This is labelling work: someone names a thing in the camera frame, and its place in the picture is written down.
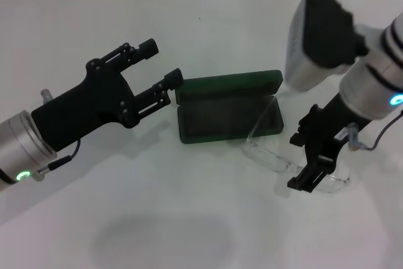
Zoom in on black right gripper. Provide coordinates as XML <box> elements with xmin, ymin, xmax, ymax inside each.
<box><xmin>287</xmin><ymin>92</ymin><xmax>366</xmax><ymax>193</ymax></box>

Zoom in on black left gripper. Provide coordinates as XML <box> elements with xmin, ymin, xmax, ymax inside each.
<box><xmin>31</xmin><ymin>38</ymin><xmax>184</xmax><ymax>152</ymax></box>

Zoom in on clear white glasses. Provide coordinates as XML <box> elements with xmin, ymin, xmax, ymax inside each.
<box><xmin>244</xmin><ymin>94</ymin><xmax>352</xmax><ymax>194</ymax></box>

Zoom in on green glasses case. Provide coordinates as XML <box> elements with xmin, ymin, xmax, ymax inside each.
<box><xmin>174</xmin><ymin>69</ymin><xmax>286</xmax><ymax>146</ymax></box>

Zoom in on right gripper cable with plug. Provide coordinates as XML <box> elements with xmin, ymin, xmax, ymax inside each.
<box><xmin>346</xmin><ymin>110</ymin><xmax>403</xmax><ymax>152</ymax></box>

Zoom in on gripper cable with plug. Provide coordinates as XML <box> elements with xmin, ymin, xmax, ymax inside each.
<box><xmin>36</xmin><ymin>138</ymin><xmax>81</xmax><ymax>182</ymax></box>
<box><xmin>346</xmin><ymin>110</ymin><xmax>403</xmax><ymax>152</ymax></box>

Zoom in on left gripper cable with plug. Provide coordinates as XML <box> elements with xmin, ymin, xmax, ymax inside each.
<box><xmin>36</xmin><ymin>138</ymin><xmax>81</xmax><ymax>182</ymax></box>

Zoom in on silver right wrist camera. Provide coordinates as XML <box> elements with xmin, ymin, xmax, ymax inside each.
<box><xmin>285</xmin><ymin>0</ymin><xmax>371</xmax><ymax>91</ymax></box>

